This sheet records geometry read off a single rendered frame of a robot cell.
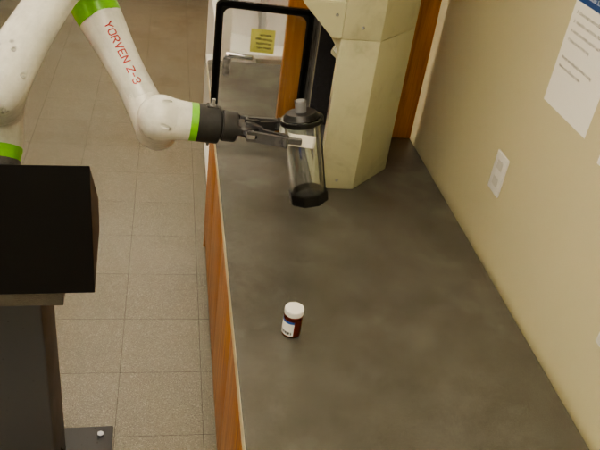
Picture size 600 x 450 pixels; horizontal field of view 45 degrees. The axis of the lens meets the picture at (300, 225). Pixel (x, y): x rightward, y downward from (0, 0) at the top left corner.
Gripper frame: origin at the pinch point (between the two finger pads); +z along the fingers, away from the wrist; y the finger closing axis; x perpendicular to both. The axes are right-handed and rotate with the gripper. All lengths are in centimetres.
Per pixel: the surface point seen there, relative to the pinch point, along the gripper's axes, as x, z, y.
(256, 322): 36.5, -9.8, -30.0
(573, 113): -21, 53, -28
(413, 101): 2, 54, 63
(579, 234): 1, 54, -43
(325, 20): -25.3, 6.4, 22.4
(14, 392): 77, -64, -6
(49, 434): 93, -55, -4
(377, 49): -19.8, 22.6, 22.7
